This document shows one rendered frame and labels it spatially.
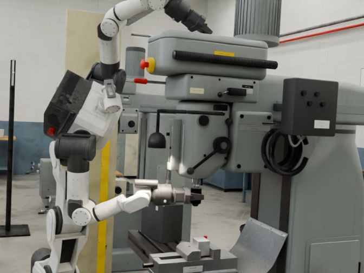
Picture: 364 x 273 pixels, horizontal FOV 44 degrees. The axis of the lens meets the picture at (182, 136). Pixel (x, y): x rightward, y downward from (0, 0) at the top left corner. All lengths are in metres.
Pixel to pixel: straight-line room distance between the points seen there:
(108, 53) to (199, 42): 0.48
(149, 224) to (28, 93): 8.59
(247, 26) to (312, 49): 6.26
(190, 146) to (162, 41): 0.43
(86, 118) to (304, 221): 1.02
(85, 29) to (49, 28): 7.39
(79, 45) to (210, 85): 1.88
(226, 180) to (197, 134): 7.45
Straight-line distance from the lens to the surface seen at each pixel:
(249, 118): 1.87
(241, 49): 1.85
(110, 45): 2.04
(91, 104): 1.98
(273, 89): 1.94
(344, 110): 2.17
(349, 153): 2.10
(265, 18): 1.96
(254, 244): 2.15
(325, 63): 7.88
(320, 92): 1.75
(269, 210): 2.12
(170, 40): 1.73
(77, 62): 3.50
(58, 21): 10.97
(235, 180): 9.32
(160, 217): 2.27
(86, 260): 3.70
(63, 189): 2.26
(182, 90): 1.76
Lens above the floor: 1.58
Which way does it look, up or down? 3 degrees down
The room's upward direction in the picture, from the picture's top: 3 degrees clockwise
